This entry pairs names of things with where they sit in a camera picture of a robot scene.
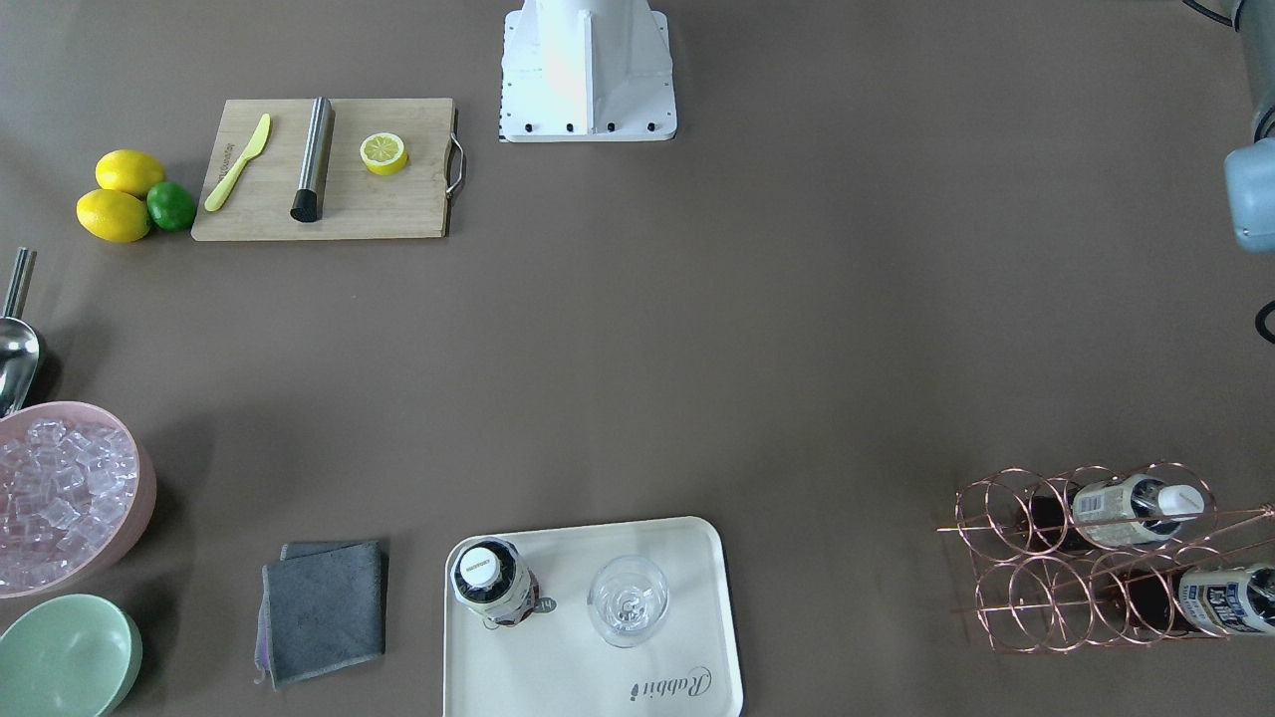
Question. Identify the tea bottle taken out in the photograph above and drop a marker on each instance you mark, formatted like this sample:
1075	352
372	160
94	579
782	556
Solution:
490	578

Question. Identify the copper wire bottle basket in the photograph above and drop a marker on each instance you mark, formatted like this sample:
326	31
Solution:
1035	602

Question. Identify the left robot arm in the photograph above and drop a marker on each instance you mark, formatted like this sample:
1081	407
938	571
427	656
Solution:
1249	170

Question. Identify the clear wine glass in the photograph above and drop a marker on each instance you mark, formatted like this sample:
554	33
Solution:
628	600

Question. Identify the cream rabbit tray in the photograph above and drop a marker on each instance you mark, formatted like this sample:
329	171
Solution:
556	664

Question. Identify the half lemon slice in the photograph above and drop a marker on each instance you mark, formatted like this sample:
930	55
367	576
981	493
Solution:
384	153

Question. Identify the steel muddler black tip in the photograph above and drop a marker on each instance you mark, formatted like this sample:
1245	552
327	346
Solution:
308	200

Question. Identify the grey folded cloth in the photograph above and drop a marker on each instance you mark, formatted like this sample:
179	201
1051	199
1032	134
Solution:
322	609

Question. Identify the bamboo cutting board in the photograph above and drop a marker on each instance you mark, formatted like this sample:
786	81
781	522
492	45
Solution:
358	205

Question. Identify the yellow plastic knife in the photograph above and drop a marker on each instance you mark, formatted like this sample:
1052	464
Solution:
252	149

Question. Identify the green lime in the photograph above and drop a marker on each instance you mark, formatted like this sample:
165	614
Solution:
170	206

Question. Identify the yellow lemon upper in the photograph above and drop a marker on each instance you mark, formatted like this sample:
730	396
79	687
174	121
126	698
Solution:
129	170

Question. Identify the yellow lemon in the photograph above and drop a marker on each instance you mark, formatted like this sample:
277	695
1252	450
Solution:
129	170
113	215

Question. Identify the yellow lemon lower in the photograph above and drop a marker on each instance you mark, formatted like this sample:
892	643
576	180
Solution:
113	215

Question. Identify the pink bowl with ice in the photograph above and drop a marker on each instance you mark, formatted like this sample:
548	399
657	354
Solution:
78	492

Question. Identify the steel ice scoop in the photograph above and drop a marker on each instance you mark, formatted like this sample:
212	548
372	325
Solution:
21	346

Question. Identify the green bowl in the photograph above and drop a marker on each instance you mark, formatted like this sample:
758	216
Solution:
74	655

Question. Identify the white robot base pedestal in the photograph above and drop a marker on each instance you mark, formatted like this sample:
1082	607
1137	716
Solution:
586	71

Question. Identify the tea bottle near pedestal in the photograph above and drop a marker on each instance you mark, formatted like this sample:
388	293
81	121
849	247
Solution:
1140	511

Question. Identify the tea bottle by handle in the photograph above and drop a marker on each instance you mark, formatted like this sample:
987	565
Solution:
1222	601

